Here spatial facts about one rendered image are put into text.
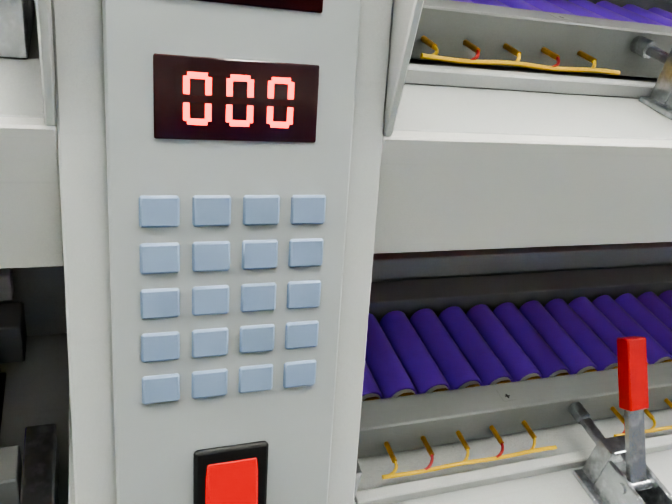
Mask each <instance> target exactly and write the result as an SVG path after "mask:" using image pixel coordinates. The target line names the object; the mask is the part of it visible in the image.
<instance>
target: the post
mask: <svg viewBox="0 0 672 504"><path fill-rule="evenodd" d="M393 2H394V0H361V15H360V30H359V45H358V59H357V74H356V89H355V104H354V119H353V133H352V148H351V163H350V178H349V193H348V207H347V222H346V237H345V252H344V267H343V281H342V296H341V311H340V326H339V341H338V355H337V370H336V385H335V400H334V415H333V430H332V444H331V459H330V474H329V489H328V504H354V492H355V480H356V467H357V455H358V442H359V430H360V417H361V404H362V392H363V379H364V367H365V354H366V342H367V329H368V316H369V304H370V291H371V279H372V266H373V254H374V241H375V228H376V216H377V203H378V191H379V178H380V166H381V153H382V140H383V128H384V115H385V103H386V90H387V78H388V65H389V52H390V40H391V27H392V15H393ZM51 8H52V29H53V50H54V70H55V91H56V112H57V132H58V153H59V174H60V194H61V215H62V236H63V257H64V277H65V298H66V319H67V339H68V360H69V381H70V401H71V422H72V443H73V463H74V484H75V504H117V488H116V454H115V420H114V386H113V352H112V317H111V283H110V249H109V215H108V181H107V146H106V112H105V78H104V44H103V10H102V0H51Z"/></svg>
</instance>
